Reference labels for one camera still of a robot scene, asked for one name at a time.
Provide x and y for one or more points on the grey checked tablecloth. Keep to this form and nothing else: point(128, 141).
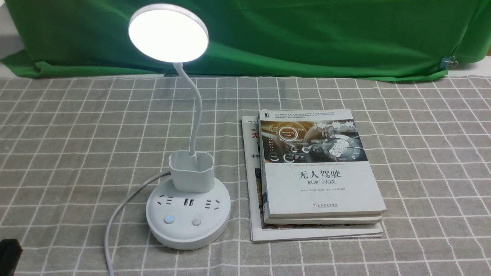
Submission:
point(72, 149)

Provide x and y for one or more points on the magazine under books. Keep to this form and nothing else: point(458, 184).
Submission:
point(261, 232)

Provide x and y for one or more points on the green backdrop cloth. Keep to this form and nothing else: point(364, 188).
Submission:
point(389, 40)

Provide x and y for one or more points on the blue binder clip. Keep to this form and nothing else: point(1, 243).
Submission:
point(448, 62)

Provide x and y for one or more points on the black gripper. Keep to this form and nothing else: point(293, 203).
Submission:
point(10, 253)

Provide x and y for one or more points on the white self-driving textbook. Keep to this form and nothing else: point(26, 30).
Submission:
point(314, 165)

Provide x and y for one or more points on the white desk lamp with socket base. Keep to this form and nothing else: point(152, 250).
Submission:
point(191, 208)

